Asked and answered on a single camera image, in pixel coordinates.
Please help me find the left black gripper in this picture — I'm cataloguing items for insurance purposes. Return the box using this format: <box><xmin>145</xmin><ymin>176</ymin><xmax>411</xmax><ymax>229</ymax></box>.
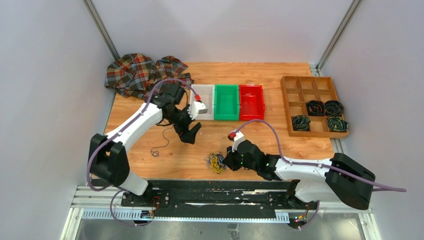
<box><xmin>165</xmin><ymin>104</ymin><xmax>202</xmax><ymax>144</ymax></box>

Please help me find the cable ball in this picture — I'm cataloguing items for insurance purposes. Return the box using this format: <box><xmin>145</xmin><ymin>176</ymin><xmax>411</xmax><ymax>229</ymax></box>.
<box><xmin>204</xmin><ymin>152</ymin><xmax>226</xmax><ymax>174</ymax></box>

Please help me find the dark purple thin cable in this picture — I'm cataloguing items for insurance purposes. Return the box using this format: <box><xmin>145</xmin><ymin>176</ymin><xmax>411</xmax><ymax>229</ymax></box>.
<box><xmin>150</xmin><ymin>124</ymin><xmax>175</xmax><ymax>158</ymax></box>

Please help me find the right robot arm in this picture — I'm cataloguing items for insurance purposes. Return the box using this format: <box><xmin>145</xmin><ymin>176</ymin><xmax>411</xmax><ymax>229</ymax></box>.
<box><xmin>223</xmin><ymin>140</ymin><xmax>376</xmax><ymax>210</ymax></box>

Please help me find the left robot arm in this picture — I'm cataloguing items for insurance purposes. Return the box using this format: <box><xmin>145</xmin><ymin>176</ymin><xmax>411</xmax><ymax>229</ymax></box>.
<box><xmin>85</xmin><ymin>80</ymin><xmax>208</xmax><ymax>207</ymax></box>

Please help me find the red plastic bin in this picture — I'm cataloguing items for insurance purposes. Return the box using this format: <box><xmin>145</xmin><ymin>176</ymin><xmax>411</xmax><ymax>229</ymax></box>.
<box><xmin>238</xmin><ymin>84</ymin><xmax>266</xmax><ymax>121</ymax></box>

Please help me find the white plastic bin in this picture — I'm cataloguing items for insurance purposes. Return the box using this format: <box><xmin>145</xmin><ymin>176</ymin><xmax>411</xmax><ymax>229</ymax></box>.
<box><xmin>191</xmin><ymin>84</ymin><xmax>215</xmax><ymax>121</ymax></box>

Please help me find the green plastic bin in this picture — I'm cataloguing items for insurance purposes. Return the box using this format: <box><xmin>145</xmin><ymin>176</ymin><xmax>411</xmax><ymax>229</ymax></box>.
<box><xmin>214</xmin><ymin>84</ymin><xmax>240</xmax><ymax>121</ymax></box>

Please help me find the wooden compartment tray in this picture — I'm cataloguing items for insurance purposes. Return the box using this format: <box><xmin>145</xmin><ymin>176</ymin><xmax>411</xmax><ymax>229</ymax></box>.
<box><xmin>280</xmin><ymin>75</ymin><xmax>349</xmax><ymax>139</ymax></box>

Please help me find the plaid flannel shirt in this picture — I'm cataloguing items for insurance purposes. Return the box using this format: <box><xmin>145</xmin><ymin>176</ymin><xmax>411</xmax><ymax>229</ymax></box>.
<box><xmin>104</xmin><ymin>53</ymin><xmax>194</xmax><ymax>100</ymax></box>

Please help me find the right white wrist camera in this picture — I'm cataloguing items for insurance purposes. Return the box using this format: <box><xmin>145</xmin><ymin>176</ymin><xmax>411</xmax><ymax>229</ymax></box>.
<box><xmin>230</xmin><ymin>131</ymin><xmax>245</xmax><ymax>152</ymax></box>

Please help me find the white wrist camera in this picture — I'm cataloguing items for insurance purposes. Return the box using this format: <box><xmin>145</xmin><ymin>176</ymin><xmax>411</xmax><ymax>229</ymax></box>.
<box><xmin>230</xmin><ymin>131</ymin><xmax>245</xmax><ymax>152</ymax></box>
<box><xmin>187</xmin><ymin>101</ymin><xmax>208</xmax><ymax>120</ymax></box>

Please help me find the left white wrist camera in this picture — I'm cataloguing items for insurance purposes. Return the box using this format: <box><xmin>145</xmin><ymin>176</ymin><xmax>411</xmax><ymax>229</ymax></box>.
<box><xmin>187</xmin><ymin>101</ymin><xmax>208</xmax><ymax>120</ymax></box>

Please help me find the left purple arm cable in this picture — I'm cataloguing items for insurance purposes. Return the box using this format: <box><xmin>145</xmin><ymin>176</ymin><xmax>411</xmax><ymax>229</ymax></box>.
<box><xmin>86</xmin><ymin>78</ymin><xmax>203</xmax><ymax>228</ymax></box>

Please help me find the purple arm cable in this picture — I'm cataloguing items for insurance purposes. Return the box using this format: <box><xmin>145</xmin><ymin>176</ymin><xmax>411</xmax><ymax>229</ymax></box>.
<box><xmin>228</xmin><ymin>118</ymin><xmax>407</xmax><ymax>231</ymax></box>
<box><xmin>86</xmin><ymin>78</ymin><xmax>203</xmax><ymax>228</ymax></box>

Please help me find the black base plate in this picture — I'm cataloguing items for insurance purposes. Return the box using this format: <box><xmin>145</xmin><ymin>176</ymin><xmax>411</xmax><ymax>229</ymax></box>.
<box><xmin>112</xmin><ymin>180</ymin><xmax>317</xmax><ymax>221</ymax></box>

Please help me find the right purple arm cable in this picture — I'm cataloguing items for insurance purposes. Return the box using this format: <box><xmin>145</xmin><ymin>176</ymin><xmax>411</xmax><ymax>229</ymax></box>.
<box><xmin>228</xmin><ymin>118</ymin><xmax>407</xmax><ymax>231</ymax></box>

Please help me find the aluminium frame rail front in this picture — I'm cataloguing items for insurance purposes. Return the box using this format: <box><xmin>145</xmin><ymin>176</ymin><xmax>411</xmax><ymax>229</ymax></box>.
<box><xmin>61</xmin><ymin>181</ymin><xmax>381</xmax><ymax>240</ymax></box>

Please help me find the left aluminium corner post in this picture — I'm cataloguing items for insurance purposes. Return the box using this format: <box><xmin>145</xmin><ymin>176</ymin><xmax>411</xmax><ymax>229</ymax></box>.
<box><xmin>82</xmin><ymin>0</ymin><xmax>120</xmax><ymax>60</ymax></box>

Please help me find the aluminium corner post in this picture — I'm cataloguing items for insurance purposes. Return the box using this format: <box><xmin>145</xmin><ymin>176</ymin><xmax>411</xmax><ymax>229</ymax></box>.
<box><xmin>315</xmin><ymin>0</ymin><xmax>363</xmax><ymax>75</ymax></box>
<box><xmin>82</xmin><ymin>0</ymin><xmax>120</xmax><ymax>60</ymax></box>

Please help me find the right aluminium corner post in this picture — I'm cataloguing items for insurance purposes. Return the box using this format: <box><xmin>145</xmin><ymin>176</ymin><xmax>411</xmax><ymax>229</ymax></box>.
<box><xmin>315</xmin><ymin>0</ymin><xmax>363</xmax><ymax>75</ymax></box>

